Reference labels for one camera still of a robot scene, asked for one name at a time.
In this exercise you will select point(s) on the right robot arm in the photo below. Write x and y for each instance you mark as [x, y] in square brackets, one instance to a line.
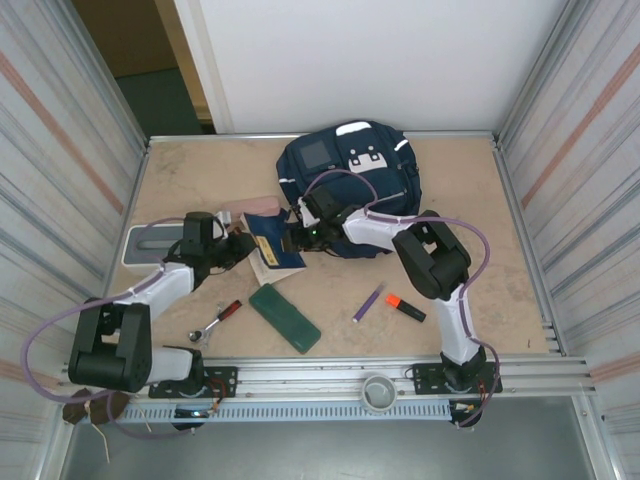
[435, 255]

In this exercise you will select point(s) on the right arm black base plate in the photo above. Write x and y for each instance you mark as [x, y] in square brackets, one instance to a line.
[425, 377]

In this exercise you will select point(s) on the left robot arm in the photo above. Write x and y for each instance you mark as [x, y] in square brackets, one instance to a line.
[110, 345]

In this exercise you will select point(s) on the green pencil case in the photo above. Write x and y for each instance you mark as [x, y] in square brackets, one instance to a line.
[285, 319]

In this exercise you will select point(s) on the thin aluminium table edge rail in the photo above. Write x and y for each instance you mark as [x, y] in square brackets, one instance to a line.
[225, 136]

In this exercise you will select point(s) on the navy blue backpack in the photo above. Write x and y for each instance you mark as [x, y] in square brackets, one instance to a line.
[380, 150]

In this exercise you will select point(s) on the brown cloth bundle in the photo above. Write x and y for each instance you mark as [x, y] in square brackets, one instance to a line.
[100, 407]

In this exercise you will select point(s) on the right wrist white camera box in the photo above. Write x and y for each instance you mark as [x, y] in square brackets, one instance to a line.
[309, 212]

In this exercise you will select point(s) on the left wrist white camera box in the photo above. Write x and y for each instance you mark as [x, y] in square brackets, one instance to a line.
[224, 218]

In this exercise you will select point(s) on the grey white tissue box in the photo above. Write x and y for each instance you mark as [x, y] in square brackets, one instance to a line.
[145, 245]

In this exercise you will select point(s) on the grey round cup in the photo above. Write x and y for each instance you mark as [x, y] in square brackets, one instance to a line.
[379, 394]

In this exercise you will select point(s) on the orange black highlighter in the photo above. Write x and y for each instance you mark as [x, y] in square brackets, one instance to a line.
[407, 310]

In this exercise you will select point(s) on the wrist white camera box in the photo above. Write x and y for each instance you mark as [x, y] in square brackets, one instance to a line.
[309, 212]
[224, 218]

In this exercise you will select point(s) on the purple pen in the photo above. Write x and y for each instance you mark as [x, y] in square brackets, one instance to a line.
[369, 302]

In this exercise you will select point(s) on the small blue book yellow label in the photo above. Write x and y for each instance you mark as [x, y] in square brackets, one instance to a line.
[272, 235]

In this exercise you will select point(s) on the pink pencil case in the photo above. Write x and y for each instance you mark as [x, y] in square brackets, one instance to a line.
[255, 205]

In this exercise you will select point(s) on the wide aluminium mounting rail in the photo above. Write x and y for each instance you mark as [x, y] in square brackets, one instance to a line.
[310, 372]

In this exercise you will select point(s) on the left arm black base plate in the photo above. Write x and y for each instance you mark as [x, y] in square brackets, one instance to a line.
[225, 380]

